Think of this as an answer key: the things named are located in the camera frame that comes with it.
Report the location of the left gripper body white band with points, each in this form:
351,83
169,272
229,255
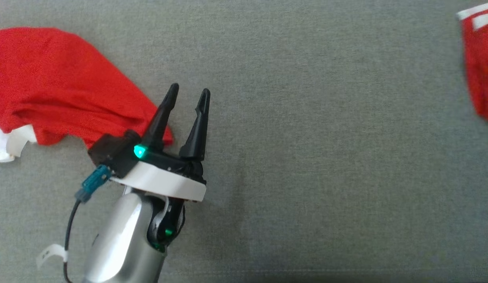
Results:
165,181

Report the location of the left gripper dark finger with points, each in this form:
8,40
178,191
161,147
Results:
196,137
157,129

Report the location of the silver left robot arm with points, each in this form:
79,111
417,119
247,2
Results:
118,239

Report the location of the grey fabric sofa seat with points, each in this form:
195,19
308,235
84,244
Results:
306,157

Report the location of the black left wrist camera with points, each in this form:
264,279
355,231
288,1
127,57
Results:
110,151

